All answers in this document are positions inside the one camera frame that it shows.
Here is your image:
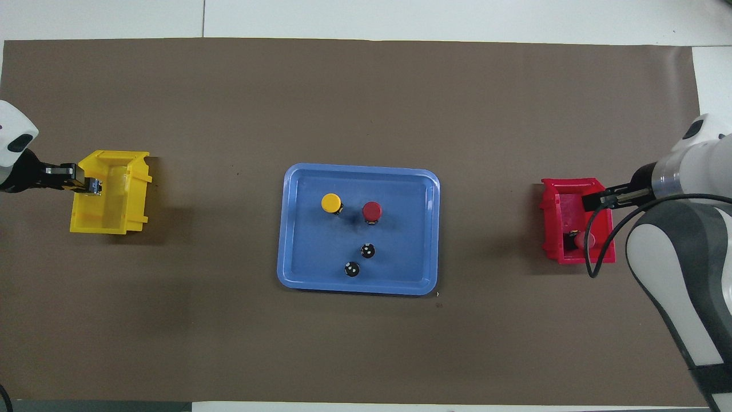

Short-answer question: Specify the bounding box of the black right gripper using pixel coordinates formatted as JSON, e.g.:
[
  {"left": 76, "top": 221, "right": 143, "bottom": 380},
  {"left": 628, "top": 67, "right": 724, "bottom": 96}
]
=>
[{"left": 582, "top": 162, "right": 658, "bottom": 212}]

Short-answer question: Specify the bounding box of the yellow storage bin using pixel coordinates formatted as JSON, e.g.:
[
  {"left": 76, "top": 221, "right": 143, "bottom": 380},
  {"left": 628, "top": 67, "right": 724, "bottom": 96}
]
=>
[{"left": 70, "top": 150, "right": 153, "bottom": 235}]

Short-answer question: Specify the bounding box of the red storage bin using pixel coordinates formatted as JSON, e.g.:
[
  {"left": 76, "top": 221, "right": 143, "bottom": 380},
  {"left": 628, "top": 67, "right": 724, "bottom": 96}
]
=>
[{"left": 540, "top": 177, "right": 616, "bottom": 265}]

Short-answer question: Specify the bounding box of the blue plastic tray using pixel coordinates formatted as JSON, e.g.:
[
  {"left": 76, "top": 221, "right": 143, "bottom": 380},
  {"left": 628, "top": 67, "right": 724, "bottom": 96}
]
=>
[{"left": 277, "top": 163, "right": 441, "bottom": 296}]

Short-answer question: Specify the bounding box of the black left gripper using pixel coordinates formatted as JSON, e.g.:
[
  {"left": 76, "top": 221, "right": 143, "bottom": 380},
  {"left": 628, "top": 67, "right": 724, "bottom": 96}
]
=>
[{"left": 9, "top": 149, "right": 97, "bottom": 194}]

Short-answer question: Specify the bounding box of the brown table mat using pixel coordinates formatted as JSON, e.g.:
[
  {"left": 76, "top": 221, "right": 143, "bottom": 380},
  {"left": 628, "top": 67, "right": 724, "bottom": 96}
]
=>
[{"left": 0, "top": 38, "right": 727, "bottom": 406}]

